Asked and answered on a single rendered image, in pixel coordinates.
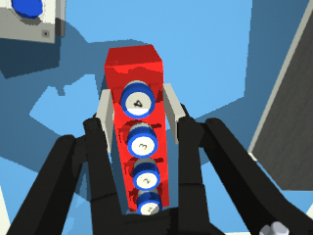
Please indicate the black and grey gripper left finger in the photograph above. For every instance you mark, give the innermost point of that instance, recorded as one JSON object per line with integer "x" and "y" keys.
{"x": 46, "y": 205}

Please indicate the blue screw cap with number 1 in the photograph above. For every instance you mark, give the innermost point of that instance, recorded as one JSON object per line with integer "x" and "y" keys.
{"x": 149, "y": 203}

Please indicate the blue flat mat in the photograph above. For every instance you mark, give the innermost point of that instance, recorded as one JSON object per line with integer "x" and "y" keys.
{"x": 221, "y": 57}

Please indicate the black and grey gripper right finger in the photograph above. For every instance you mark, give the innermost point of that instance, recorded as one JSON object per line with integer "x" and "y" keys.
{"x": 262, "y": 207}

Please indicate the blue screw cap with number 3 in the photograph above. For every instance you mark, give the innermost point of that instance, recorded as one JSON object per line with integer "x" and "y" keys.
{"x": 142, "y": 142}

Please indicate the white button panel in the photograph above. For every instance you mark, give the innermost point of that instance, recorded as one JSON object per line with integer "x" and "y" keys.
{"x": 32, "y": 20}

